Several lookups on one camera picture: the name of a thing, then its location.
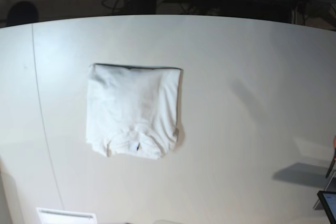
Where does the white T-shirt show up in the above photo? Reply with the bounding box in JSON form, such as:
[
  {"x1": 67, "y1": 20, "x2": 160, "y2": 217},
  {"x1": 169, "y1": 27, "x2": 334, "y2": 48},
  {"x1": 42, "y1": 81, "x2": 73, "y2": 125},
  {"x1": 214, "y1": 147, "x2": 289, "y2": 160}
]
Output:
[{"x1": 86, "y1": 64, "x2": 181, "y2": 159}]

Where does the white paper sheet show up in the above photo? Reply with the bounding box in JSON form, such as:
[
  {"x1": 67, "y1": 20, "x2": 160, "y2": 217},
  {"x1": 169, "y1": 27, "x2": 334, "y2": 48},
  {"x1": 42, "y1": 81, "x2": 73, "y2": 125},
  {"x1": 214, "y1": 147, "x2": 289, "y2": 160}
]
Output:
[{"x1": 36, "y1": 208, "x2": 98, "y2": 224}]

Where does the tablet screen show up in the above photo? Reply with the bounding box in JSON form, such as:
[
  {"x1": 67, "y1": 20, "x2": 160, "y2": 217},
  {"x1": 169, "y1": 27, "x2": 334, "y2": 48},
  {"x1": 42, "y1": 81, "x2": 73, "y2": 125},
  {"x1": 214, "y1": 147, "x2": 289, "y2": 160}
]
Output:
[{"x1": 317, "y1": 191, "x2": 335, "y2": 224}]

